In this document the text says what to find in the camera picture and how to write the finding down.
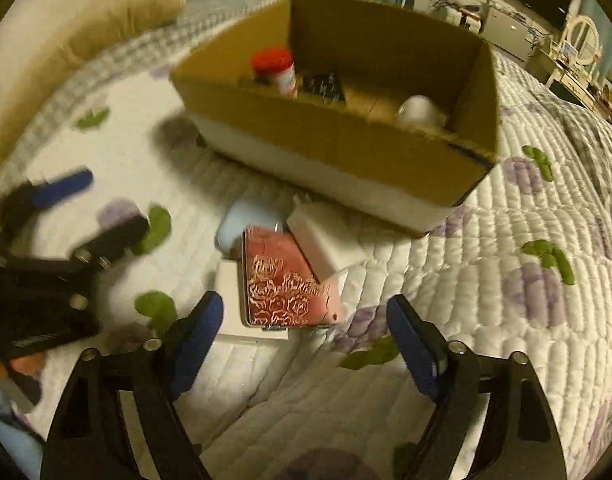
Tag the beige pillow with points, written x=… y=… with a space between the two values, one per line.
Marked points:
x=86 y=35

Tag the white cup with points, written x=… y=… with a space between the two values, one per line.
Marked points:
x=418 y=110

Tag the pink rose-patterned tin case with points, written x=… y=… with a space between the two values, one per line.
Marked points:
x=281 y=280

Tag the cardboard box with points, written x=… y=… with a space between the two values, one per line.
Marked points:
x=336 y=135

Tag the round white mirror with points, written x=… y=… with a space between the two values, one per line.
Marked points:
x=583 y=35

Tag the black flat keypad device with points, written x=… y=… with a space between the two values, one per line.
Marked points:
x=323 y=87

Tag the small white box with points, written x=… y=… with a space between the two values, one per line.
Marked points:
x=326 y=245

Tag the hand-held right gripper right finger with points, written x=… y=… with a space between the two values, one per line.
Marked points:
x=410 y=342

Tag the light blue rounded case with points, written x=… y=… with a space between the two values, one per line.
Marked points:
x=241 y=225

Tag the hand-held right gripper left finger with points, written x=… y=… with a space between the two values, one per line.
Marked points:
x=202 y=335

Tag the flat white box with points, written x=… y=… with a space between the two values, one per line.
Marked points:
x=228 y=300

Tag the white dressing table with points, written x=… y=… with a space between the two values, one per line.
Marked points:
x=570 y=77

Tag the red-lidded white bottle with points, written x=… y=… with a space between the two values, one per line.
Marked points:
x=281 y=75

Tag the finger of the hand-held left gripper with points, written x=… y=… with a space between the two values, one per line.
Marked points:
x=61 y=187
x=118 y=237

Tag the white cabinet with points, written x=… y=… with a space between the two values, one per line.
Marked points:
x=505 y=30

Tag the white floral quilt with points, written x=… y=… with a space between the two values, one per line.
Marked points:
x=485 y=260

